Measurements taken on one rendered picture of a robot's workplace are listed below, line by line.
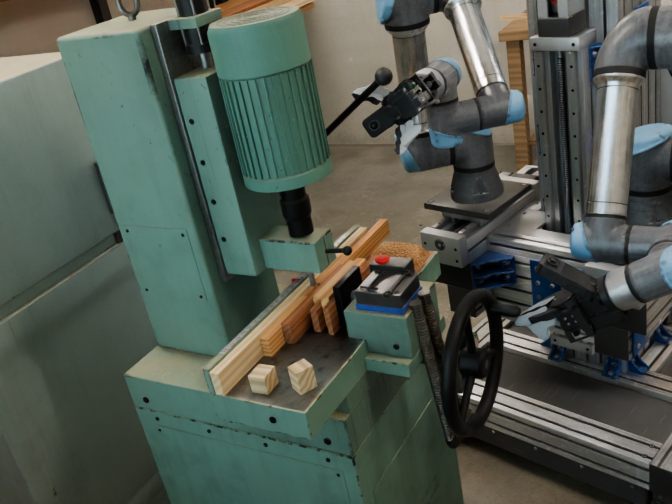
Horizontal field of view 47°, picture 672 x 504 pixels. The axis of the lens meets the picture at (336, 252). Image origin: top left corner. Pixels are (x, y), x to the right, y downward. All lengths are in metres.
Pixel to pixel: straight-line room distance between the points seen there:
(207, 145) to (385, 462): 0.74
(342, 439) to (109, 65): 0.83
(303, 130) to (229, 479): 0.81
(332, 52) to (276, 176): 3.93
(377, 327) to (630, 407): 1.10
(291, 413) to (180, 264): 0.46
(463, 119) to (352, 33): 3.49
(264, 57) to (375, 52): 3.83
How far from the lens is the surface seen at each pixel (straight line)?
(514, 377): 2.51
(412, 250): 1.73
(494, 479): 2.47
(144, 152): 1.57
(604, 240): 1.52
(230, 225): 1.57
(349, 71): 5.30
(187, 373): 1.73
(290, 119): 1.40
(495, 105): 1.79
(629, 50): 1.57
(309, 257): 1.54
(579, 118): 2.07
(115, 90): 1.56
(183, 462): 1.86
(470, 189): 2.18
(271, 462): 1.67
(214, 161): 1.52
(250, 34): 1.36
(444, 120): 1.76
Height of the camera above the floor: 1.70
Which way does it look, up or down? 26 degrees down
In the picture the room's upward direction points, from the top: 12 degrees counter-clockwise
